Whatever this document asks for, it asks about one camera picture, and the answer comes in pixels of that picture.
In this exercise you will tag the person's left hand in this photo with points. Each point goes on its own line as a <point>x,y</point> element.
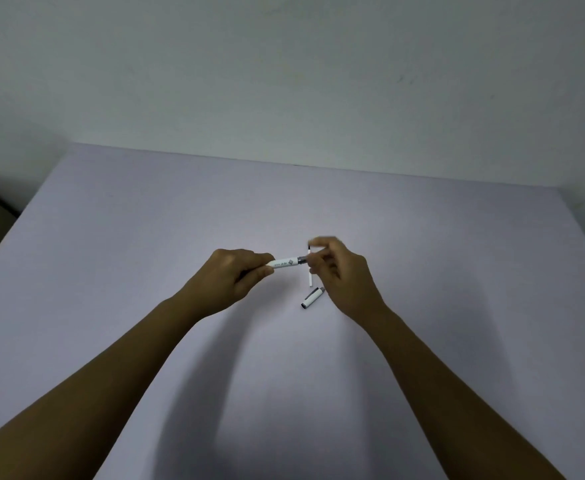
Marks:
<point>222,277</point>

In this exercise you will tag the person's right hand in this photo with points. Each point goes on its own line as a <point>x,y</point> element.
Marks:
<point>352,287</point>

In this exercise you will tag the person's left thumb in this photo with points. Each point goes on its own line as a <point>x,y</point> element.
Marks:
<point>258,274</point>

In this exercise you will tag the person's right thumb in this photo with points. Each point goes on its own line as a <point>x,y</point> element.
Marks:
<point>318,261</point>

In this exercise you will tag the thin white pen refill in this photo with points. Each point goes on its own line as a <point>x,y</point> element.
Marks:
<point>311,279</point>

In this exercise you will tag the white pen barrel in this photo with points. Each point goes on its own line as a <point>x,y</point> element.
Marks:
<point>286,262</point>

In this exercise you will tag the person's right forearm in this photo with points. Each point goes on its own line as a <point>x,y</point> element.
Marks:
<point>452,399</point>

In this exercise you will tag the person's left forearm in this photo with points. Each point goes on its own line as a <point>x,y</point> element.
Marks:
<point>102,379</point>

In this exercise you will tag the white pen cap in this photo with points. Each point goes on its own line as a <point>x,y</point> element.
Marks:
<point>313,298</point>

